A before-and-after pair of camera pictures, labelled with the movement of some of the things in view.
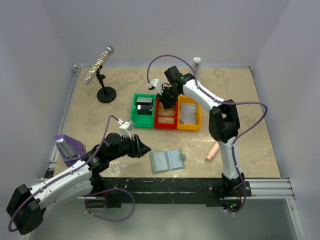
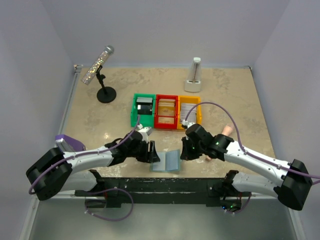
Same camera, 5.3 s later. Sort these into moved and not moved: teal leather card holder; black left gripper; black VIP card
Moved: black left gripper
Not moved: teal leather card holder; black VIP card
